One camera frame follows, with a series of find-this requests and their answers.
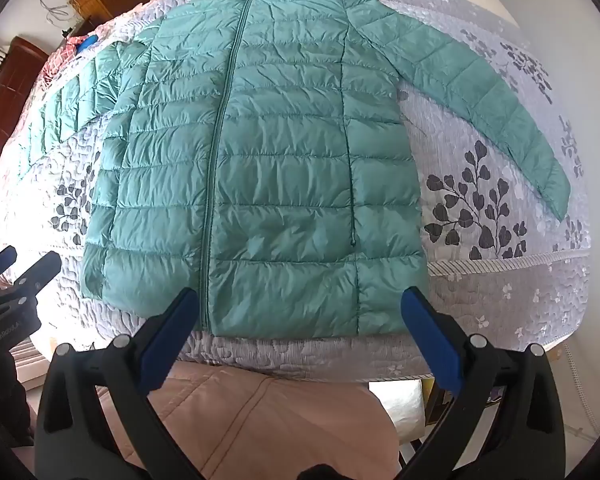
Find dark brown wooden panel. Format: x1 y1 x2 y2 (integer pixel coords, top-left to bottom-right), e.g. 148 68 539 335
0 35 48 161

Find pink checked cloth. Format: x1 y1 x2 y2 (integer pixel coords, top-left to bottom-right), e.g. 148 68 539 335
30 10 131 91

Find white grey leaf-print quilt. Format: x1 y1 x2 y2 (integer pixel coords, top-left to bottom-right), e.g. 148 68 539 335
0 0 600 381

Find person's pink quilted coat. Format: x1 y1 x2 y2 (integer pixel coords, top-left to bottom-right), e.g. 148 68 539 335
95 360 401 480

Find dangling wall cables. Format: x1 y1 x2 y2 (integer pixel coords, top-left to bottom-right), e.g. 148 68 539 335
32 0 75 26

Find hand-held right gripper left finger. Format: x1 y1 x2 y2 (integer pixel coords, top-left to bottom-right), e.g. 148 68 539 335
34 286 206 480

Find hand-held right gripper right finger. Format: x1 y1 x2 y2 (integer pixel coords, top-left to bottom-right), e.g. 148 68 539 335
400 286 567 480

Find teal quilted puffer jacket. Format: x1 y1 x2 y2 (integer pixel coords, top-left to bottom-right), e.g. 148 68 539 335
17 0 572 337

